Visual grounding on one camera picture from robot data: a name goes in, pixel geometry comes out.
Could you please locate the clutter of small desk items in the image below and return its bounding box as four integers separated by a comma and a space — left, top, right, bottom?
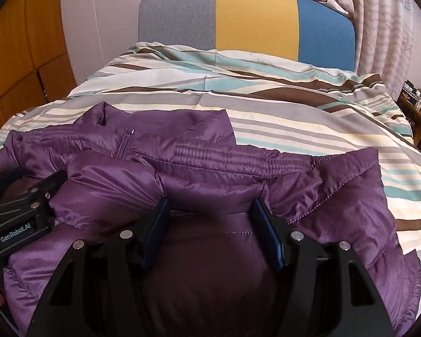
400, 80, 421, 113

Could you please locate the pale patterned curtain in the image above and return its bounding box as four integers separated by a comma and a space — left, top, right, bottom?
177, 0, 420, 95

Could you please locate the striped bed cover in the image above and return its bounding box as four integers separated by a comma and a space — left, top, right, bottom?
0, 88, 421, 337

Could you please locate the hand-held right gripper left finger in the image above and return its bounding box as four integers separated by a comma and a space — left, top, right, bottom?
26, 197, 171, 337

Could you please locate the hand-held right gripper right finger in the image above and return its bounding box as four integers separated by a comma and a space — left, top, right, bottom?
251, 199, 395, 337

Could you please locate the grey yellow blue headboard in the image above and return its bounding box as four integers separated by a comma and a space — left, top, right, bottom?
138, 0, 357, 73

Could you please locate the wooden wardrobe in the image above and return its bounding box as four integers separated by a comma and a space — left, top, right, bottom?
0, 0, 78, 137

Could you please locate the purple quilted down jacket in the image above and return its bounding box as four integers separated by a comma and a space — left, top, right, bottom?
0, 101, 421, 337

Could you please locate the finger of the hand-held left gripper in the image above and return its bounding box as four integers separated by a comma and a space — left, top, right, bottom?
23, 170, 68, 201
30, 197, 58, 234

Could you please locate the striped pillow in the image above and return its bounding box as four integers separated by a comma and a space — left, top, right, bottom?
69, 41, 399, 115

